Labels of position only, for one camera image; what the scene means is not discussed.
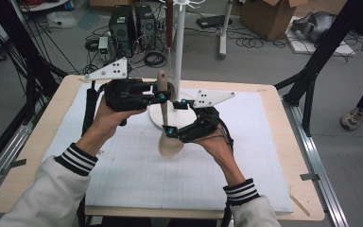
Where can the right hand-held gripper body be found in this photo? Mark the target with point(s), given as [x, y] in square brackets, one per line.
[201, 129]

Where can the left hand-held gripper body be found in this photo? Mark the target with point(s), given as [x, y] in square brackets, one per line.
[123, 96]

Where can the light wooden spoon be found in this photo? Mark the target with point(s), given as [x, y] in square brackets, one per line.
[170, 146]

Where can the white hook stand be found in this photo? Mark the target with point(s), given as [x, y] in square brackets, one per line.
[181, 47]

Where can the person's right hand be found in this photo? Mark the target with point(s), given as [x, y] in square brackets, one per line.
[220, 151]

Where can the person's left hand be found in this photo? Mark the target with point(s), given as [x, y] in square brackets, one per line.
[107, 124]

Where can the small white device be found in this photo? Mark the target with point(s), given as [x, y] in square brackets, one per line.
[103, 44]

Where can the black computer tower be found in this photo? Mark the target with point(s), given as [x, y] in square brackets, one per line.
[121, 28]
[145, 26]

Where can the white grid mat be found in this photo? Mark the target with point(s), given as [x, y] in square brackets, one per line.
[138, 183]

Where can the flat black box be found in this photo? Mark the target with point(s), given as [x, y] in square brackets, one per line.
[211, 21]

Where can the flat cardboard piece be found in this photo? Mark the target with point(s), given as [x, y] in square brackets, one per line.
[107, 2]

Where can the clear plastic bag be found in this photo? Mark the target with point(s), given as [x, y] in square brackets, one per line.
[61, 20]

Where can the large cardboard box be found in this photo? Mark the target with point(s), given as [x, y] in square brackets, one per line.
[264, 19]

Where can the round white table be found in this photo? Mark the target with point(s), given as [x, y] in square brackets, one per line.
[44, 5]

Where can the thin wooden strip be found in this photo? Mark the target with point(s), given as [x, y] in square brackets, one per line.
[299, 205]

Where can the grey bag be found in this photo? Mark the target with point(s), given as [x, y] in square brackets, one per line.
[315, 26]

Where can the white board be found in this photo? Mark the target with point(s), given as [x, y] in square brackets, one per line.
[343, 50]

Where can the brown cardboard box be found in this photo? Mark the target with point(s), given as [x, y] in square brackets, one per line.
[321, 6]

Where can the grey metal bracket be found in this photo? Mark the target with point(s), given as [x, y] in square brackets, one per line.
[310, 176]
[17, 163]

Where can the black frame strut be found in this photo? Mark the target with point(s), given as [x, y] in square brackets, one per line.
[327, 41]
[19, 31]

